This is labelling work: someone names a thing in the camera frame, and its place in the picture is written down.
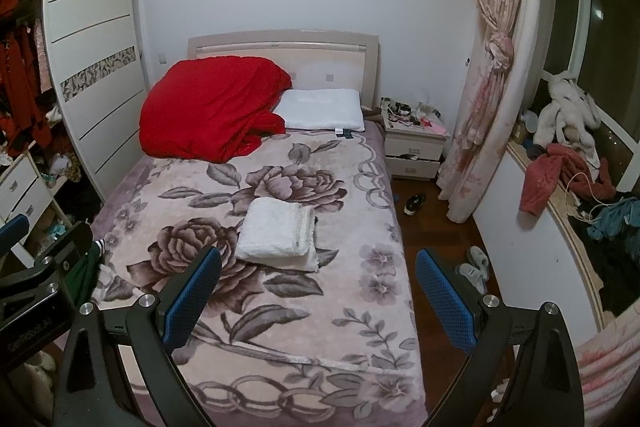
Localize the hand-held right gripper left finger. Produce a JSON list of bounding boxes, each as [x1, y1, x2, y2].
[[52, 246, 223, 427]]

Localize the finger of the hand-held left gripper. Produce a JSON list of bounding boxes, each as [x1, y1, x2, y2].
[[0, 214, 30, 258], [0, 222, 94, 303]]

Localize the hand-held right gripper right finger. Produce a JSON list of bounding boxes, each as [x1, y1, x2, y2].
[[416, 248, 585, 427]]

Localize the white fluffy sweater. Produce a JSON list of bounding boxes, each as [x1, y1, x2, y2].
[[235, 197, 320, 273]]

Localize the red hanging clothes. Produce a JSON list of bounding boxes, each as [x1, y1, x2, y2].
[[0, 0, 55, 154]]

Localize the dark clothes pile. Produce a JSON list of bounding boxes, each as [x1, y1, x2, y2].
[[574, 202, 640, 315]]

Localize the green white-striped garment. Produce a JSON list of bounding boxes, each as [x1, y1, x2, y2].
[[67, 239, 107, 308]]

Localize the white slipper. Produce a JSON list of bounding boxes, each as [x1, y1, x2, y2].
[[454, 263, 487, 294], [467, 245, 491, 281]]

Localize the white drawer unit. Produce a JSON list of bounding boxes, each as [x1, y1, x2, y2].
[[0, 151, 57, 260]]

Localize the white furry slippers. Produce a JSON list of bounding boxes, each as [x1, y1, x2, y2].
[[17, 351, 57, 390]]

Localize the black shoe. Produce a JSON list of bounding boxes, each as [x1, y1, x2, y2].
[[403, 193, 428, 216]]

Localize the floral plush blanket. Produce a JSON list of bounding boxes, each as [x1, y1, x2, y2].
[[90, 127, 431, 427]]

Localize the white nightstand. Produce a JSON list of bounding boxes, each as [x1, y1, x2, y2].
[[384, 107, 451, 180]]

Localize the red padded jacket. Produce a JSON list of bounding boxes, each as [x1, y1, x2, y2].
[[519, 143, 617, 216]]

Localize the pink floral bedding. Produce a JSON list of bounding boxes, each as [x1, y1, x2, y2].
[[572, 302, 640, 427]]

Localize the red quilt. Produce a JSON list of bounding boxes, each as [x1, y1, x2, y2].
[[139, 55, 293, 164]]

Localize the teal cloth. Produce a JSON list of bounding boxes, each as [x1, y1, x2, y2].
[[586, 197, 640, 244]]

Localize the nightstand clutter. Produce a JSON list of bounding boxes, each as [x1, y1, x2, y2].
[[381, 96, 447, 132]]

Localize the white wardrobe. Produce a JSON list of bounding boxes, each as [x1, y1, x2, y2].
[[42, 0, 151, 208]]

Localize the white pillow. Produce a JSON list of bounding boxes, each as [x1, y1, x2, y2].
[[274, 89, 366, 133]]

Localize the white plush toy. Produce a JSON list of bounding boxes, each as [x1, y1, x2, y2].
[[531, 71, 602, 158]]

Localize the pink floral curtain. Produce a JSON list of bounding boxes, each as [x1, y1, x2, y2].
[[436, 0, 545, 224]]

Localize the window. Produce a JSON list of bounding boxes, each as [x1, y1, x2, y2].
[[554, 0, 640, 134]]

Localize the white cable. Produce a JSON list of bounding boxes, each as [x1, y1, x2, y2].
[[564, 171, 603, 220]]

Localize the beige bed frame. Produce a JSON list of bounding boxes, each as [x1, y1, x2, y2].
[[187, 31, 384, 120]]

